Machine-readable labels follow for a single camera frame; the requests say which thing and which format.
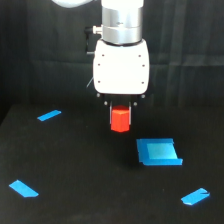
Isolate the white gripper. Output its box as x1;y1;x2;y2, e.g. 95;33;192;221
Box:
93;39;150;126

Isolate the red hexagonal block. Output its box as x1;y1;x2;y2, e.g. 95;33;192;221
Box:
111;105;130;133

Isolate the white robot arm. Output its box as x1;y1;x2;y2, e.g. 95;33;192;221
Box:
85;0;150;132

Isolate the blue square tape marker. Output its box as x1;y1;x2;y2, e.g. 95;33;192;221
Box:
136;138;183;166

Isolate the blue tape strip top left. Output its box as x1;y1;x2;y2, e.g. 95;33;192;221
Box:
37;110;61;122

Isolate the blue tape strip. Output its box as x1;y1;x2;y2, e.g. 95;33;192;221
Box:
37;110;61;122
181;188;210;206
9;180;38;198

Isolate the blue tape strip bottom right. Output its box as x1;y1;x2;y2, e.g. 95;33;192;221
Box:
181;188;210;206

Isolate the blue tape strip bottom left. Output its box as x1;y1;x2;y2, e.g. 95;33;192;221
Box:
9;180;38;198

